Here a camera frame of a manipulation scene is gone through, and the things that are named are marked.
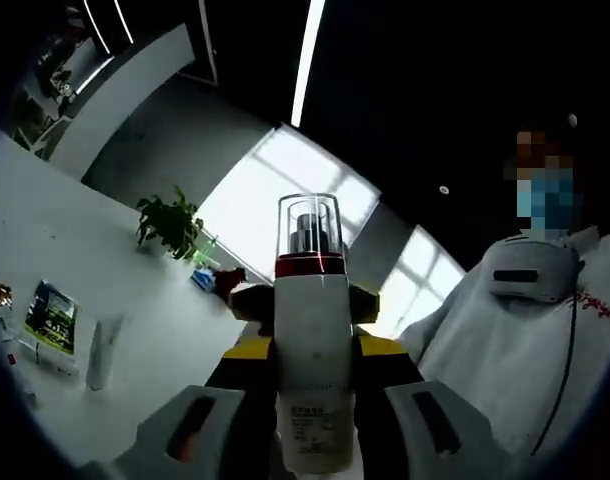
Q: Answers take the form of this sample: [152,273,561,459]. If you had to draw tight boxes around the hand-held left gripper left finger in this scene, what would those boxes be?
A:
[109,337,282,480]

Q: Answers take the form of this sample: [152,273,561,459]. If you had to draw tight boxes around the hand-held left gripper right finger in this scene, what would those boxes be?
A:
[352,334,519,480]

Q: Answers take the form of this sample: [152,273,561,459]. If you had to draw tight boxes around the tall red-collared skincare bottle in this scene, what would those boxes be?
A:
[273,192,359,474]

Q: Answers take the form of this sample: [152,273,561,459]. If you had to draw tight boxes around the white skincare tube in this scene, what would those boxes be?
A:
[86,317,124,391]

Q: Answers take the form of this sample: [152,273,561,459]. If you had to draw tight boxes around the clear green bottle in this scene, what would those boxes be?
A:
[194,238,220,267]

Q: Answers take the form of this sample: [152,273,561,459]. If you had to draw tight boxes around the silver skincare packet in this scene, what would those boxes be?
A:
[19,339,81,377]

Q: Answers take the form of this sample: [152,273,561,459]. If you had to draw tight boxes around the dark red object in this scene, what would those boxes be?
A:
[213,267,247,301]

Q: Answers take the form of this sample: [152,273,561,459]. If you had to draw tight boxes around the blue packet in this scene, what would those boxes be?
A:
[190,267,216,291]

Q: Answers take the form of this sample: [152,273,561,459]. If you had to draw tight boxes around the bright window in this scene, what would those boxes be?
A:
[197,124,381,286]
[379,224,466,341]

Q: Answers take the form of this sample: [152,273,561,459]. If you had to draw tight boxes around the person in white coat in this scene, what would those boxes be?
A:
[394,224,610,480]

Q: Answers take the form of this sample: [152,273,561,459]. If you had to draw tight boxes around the potted green plant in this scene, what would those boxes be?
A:
[134,184,206,261]

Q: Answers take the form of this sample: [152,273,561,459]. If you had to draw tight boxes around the grey chest device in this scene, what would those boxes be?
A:
[487,234,586,305]

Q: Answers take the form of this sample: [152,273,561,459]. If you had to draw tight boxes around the long ceiling light strip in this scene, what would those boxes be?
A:
[290,0,326,127]

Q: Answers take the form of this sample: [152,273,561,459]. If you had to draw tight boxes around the black chest device cable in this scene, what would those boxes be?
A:
[528,299,582,457]

